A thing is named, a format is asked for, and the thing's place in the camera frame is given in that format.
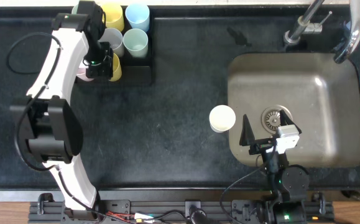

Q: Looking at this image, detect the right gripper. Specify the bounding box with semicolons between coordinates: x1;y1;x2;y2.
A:
239;109;302;156

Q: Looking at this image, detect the white cup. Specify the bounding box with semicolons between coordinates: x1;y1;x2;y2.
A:
208;105;237;134

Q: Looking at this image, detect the yellow cup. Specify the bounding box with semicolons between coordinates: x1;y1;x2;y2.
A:
101;2;125;32
108;52;123;82

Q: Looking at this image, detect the pink cup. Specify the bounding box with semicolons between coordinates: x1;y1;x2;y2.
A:
75;63;95;82

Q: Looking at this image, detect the steel sink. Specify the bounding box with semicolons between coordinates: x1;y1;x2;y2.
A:
227;52;360;169

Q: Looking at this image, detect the steel tap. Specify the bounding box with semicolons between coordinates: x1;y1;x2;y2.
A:
282;0;360;65

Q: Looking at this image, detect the black tray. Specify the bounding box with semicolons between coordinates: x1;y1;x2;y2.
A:
73;6;155;87

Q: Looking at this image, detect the blue cup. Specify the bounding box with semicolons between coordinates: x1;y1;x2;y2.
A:
125;3;151;34

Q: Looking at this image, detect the grey cup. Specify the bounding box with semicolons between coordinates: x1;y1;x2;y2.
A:
98;27;125;58

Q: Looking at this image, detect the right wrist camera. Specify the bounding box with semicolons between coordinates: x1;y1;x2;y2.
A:
274;124;301;155

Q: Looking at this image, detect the mounting rail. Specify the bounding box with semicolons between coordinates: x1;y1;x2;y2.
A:
29;192;336;224

